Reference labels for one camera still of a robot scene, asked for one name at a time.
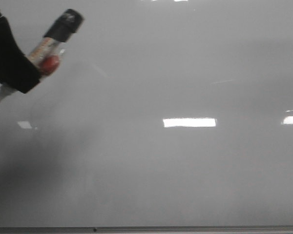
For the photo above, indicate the white whiteboard with aluminium frame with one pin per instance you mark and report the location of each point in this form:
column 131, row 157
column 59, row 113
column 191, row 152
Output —
column 162, row 113

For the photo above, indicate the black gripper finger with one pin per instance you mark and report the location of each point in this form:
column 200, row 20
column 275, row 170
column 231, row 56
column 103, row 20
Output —
column 15, row 68

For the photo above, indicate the black and white whiteboard marker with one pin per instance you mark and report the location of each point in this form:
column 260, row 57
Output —
column 46, row 56

